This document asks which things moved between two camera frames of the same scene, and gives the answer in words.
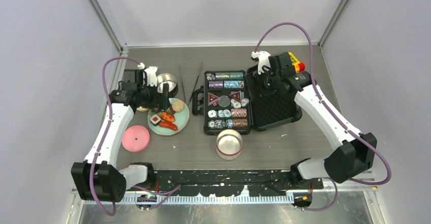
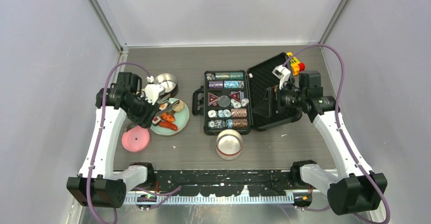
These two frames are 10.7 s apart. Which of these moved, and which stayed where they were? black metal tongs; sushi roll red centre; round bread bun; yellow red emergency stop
Moved: black metal tongs
Stayed: round bread bun; sushi roll red centre; yellow red emergency stop
